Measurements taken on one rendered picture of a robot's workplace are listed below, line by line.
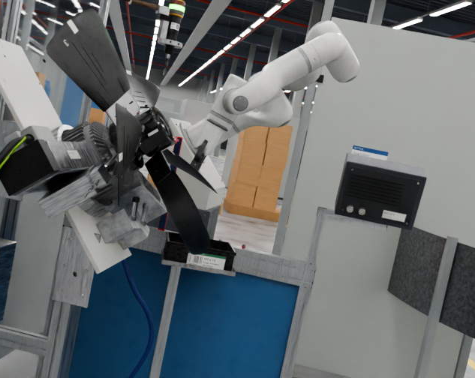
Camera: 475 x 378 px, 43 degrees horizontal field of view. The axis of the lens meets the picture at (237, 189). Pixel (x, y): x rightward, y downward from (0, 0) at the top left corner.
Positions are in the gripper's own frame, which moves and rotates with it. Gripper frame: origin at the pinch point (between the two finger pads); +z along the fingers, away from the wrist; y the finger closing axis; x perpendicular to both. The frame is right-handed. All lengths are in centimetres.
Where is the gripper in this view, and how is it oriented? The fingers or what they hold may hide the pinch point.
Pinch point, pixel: (194, 167)
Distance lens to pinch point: 192.9
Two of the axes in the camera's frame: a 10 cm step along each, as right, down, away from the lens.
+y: -1.2, 0.5, -9.9
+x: 8.7, 4.9, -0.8
